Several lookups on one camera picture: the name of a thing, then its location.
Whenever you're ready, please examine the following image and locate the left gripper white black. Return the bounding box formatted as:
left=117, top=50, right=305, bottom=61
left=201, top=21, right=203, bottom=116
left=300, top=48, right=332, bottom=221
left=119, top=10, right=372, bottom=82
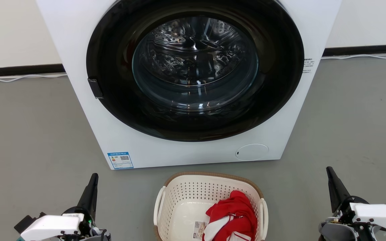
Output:
left=15, top=173, right=99, bottom=241

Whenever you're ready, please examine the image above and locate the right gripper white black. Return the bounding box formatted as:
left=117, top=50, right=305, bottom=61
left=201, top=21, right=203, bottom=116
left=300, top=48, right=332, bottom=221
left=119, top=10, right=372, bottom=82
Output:
left=326, top=166, right=386, bottom=241

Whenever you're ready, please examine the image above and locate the cream perforated laundry basket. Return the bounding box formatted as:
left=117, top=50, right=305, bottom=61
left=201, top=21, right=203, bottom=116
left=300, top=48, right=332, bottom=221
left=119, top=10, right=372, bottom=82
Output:
left=153, top=172, right=269, bottom=241

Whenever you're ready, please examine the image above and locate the blue energy label sticker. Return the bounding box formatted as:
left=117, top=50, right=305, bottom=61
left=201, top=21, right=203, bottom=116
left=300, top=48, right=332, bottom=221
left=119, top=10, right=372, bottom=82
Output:
left=107, top=152, right=134, bottom=170

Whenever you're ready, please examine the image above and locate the round white filter cover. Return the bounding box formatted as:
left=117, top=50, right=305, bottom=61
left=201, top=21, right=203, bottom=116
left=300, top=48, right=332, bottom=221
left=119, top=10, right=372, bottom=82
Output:
left=235, top=144, right=269, bottom=161

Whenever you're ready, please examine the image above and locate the red and white garment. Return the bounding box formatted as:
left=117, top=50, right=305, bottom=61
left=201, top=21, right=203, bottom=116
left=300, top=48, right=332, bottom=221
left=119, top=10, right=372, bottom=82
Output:
left=202, top=190, right=258, bottom=241

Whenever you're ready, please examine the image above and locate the small printed paper tag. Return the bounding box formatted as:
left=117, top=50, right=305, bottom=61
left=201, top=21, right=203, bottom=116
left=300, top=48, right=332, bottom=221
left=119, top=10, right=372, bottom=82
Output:
left=194, top=221, right=210, bottom=240

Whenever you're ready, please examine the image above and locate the black round washer door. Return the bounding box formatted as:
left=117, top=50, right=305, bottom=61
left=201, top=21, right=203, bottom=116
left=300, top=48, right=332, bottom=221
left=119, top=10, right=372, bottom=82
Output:
left=86, top=0, right=305, bottom=142

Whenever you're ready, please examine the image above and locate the white front-load washing machine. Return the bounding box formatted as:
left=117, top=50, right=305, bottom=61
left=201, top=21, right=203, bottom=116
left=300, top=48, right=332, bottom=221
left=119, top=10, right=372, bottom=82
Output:
left=36, top=0, right=342, bottom=170

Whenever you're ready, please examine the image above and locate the steel washer drum behind glass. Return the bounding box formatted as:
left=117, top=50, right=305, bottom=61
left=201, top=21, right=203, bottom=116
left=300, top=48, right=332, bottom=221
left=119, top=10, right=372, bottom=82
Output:
left=132, top=17, right=259, bottom=113

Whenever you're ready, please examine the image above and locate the black washer door handle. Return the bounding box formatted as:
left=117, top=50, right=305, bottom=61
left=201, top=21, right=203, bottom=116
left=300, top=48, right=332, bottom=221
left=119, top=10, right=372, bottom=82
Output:
left=88, top=78, right=104, bottom=99

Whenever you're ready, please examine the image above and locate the white floor cable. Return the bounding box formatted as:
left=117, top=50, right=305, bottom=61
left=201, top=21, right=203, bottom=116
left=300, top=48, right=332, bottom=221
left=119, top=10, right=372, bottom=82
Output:
left=321, top=52, right=386, bottom=60
left=0, top=73, right=68, bottom=83

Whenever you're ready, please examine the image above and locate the black wall baseboard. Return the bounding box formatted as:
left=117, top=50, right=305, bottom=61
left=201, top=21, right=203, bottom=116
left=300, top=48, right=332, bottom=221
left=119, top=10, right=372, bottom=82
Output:
left=323, top=44, right=386, bottom=57
left=0, top=64, right=66, bottom=78

